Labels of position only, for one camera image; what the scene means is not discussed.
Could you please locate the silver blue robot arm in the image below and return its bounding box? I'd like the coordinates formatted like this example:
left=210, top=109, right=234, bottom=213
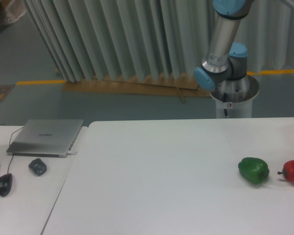
left=194, top=0, right=294, bottom=90

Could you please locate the white usb plug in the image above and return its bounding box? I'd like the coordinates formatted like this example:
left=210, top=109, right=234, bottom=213
left=67, top=151, right=77, bottom=155

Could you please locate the silver closed laptop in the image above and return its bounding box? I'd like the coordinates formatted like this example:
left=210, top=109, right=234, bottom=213
left=6, top=119, right=83, bottom=157

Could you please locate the pale green curtain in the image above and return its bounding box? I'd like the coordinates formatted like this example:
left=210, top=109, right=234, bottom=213
left=23, top=0, right=294, bottom=82

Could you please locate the green bell pepper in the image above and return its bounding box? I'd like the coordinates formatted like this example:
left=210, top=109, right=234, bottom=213
left=238, top=157, right=270, bottom=185

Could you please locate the black earbuds case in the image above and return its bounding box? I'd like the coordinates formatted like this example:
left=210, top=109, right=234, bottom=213
left=28, top=158, right=47, bottom=176

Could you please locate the black computer mouse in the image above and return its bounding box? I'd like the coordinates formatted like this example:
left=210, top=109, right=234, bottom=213
left=0, top=173, right=13, bottom=197

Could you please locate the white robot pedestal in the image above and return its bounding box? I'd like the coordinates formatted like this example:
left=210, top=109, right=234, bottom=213
left=210, top=75, right=259, bottom=118

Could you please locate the black mouse cable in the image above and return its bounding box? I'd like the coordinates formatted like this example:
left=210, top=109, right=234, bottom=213
left=6, top=127, right=24, bottom=174

